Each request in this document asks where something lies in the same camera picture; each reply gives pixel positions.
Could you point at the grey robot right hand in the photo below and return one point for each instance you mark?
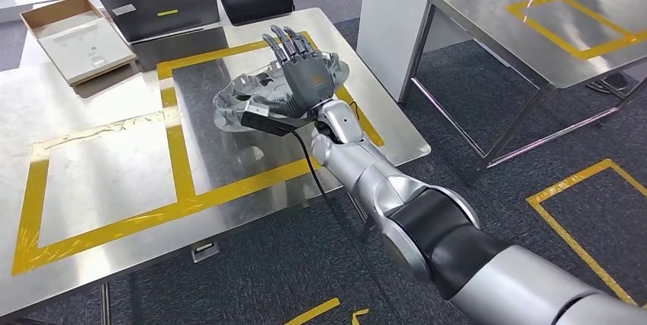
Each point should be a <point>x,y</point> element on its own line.
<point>308,82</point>

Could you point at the grey plastic wheel cover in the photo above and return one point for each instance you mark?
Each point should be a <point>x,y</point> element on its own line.
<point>230,119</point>

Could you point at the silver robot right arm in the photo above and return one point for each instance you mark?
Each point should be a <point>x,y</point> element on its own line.
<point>364,171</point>

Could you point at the steel workbench table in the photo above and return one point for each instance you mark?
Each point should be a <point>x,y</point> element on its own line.
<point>101,171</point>
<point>480,9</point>

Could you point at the black zipped case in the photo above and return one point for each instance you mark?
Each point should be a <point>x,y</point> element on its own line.
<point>253,4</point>

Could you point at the white cabinet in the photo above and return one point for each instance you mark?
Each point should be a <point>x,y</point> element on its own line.
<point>389,9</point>

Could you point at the dark grey laptop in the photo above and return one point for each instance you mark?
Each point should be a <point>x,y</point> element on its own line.
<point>161,9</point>

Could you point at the small grey socket box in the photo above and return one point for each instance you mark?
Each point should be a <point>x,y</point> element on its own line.
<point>204,252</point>

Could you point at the open cardboard box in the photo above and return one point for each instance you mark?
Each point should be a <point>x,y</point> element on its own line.
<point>86,50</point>

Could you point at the chrome stanchion base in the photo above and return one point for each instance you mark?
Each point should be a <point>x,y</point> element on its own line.
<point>606,84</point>

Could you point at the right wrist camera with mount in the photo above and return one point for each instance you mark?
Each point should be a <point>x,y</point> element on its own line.
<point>258,109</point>

